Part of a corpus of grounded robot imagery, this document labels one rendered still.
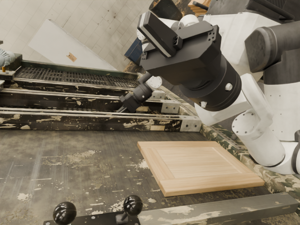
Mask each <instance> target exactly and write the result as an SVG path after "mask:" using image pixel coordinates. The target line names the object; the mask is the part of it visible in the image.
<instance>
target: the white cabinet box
mask: <svg viewBox="0 0 300 225"><path fill-rule="evenodd" d="M28 46H30V47H31V48H33V49H34V50H36V51H37V52H38V53H40V54H41V55H43V56H44V57H46V58H47V59H49V60H50V61H52V62H53V63H56V64H64V65H72V66H79V67H90V68H98V69H106V70H113V71H118V70H117V69H116V68H114V67H113V66H112V65H110V64H109V63H108V62H106V61H105V60H104V59H102V58H101V57H100V56H99V55H97V54H96V53H95V52H93V51H92V50H91V49H89V48H88V47H87V46H85V45H84V44H83V43H82V42H80V41H79V40H78V39H77V38H75V37H74V36H72V35H71V34H70V33H69V32H67V31H66V30H65V29H64V28H62V27H61V26H60V25H58V24H57V23H56V22H54V21H53V20H52V19H50V18H47V19H46V20H45V21H44V23H43V24H42V26H41V27H40V29H39V30H38V32H37V33H36V34H35V36H34V37H33V39H32V40H31V42H30V43H29V44H28Z"/></svg>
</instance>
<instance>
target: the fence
mask: <svg viewBox="0 0 300 225"><path fill-rule="evenodd" d="M299 204H300V203H299V202H298V201H297V200H296V199H294V198H293V197H292V196H290V195H289V194H288V193H286V192H282V193H275V194H268V195H261V196H252V197H245V198H238V199H231V200H222V201H215V202H208V203H201V204H192V205H185V206H179V207H172V208H163V209H156V210H149V211H142V212H141V213H140V214H138V218H139V221H140V224H141V225H232V224H237V223H242V222H247V221H254V220H258V219H263V218H268V217H275V216H280V215H284V214H290V213H295V211H296V210H297V208H298V206H299Z"/></svg>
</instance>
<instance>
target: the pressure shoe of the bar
mask: <svg viewBox="0 0 300 225"><path fill-rule="evenodd" d="M164 129H165V126H164V125H151V126H150V130H163V131H164Z"/></svg>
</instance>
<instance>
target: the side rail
mask: <svg viewBox="0 0 300 225"><path fill-rule="evenodd" d="M21 67H31V68H40V69H48V70H57V71H69V72H78V73H86V74H95V75H106V76H115V77H123V78H132V79H137V74H136V73H132V72H124V71H113V70H106V69H98V68H90V67H79V66H72V65H64V64H56V63H48V62H37V61H29V60H22V61H21Z"/></svg>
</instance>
